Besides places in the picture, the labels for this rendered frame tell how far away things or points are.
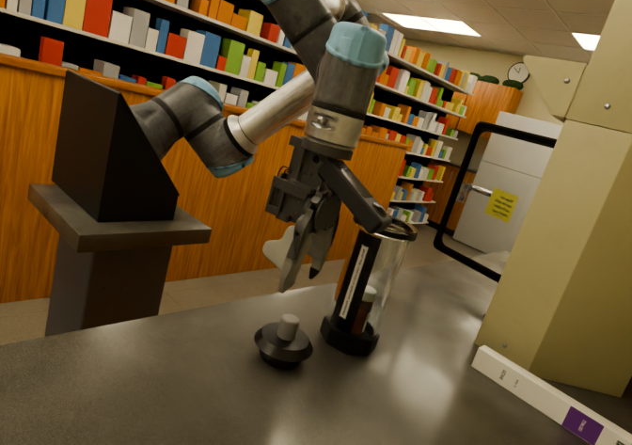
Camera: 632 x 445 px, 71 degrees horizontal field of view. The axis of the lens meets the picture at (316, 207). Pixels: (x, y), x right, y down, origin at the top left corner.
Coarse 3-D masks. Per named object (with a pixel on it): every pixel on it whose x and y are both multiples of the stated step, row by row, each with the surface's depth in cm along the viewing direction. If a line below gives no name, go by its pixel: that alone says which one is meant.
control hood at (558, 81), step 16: (528, 64) 84; (544, 64) 82; (560, 64) 80; (576, 64) 79; (544, 80) 82; (560, 80) 80; (576, 80) 79; (544, 96) 82; (560, 96) 80; (560, 112) 80
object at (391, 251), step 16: (400, 224) 76; (352, 240) 73; (384, 240) 69; (400, 240) 68; (384, 256) 69; (400, 256) 71; (384, 272) 70; (336, 288) 76; (368, 288) 71; (384, 288) 71; (368, 304) 71; (384, 304) 73; (368, 320) 72; (352, 336) 73; (368, 336) 73
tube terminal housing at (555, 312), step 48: (624, 0) 74; (624, 48) 74; (576, 96) 79; (624, 96) 74; (576, 144) 78; (624, 144) 74; (576, 192) 78; (624, 192) 75; (528, 240) 84; (576, 240) 78; (624, 240) 77; (528, 288) 84; (576, 288) 79; (624, 288) 80; (480, 336) 90; (528, 336) 84; (576, 336) 82; (624, 336) 82; (576, 384) 84; (624, 384) 85
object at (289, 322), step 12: (276, 324) 69; (288, 324) 65; (264, 336) 65; (276, 336) 66; (288, 336) 65; (300, 336) 68; (264, 348) 63; (276, 348) 63; (288, 348) 63; (300, 348) 64; (312, 348) 68; (276, 360) 63; (288, 360) 63; (300, 360) 64
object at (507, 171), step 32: (512, 128) 119; (480, 160) 125; (512, 160) 118; (544, 160) 112; (480, 192) 125; (512, 192) 117; (448, 224) 132; (480, 224) 124; (512, 224) 117; (480, 256) 123
